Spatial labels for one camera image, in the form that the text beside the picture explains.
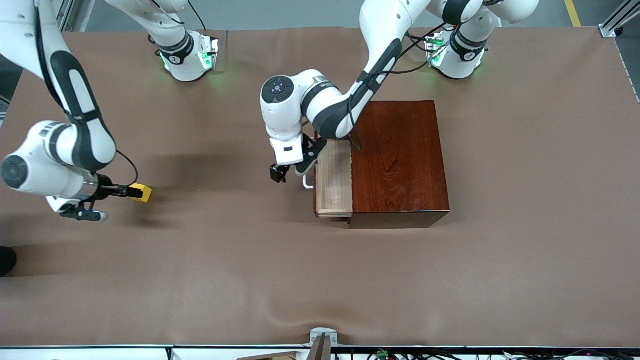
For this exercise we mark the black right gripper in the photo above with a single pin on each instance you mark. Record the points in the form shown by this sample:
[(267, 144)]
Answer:
[(105, 191)]

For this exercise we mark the yellow block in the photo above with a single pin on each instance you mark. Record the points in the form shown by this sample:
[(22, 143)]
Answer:
[(142, 193)]

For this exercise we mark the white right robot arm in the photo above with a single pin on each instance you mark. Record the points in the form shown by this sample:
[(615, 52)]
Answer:
[(80, 145)]

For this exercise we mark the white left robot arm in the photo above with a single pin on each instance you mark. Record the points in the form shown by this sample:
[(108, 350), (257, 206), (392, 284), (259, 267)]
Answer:
[(332, 110)]

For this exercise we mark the dark wooden drawer cabinet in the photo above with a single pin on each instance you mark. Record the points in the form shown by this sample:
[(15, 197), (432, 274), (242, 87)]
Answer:
[(400, 160)]

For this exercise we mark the large table cover sheet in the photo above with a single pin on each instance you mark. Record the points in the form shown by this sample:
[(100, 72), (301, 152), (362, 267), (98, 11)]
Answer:
[(200, 275)]

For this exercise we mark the black rounded object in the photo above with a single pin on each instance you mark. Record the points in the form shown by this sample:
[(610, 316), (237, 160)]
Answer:
[(7, 261)]

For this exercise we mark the grey metal clamp bracket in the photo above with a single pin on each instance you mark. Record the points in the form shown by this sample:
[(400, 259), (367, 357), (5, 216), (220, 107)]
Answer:
[(320, 334)]

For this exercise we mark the aluminium frame profile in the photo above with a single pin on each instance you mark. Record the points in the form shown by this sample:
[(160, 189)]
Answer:
[(612, 26), (62, 12)]

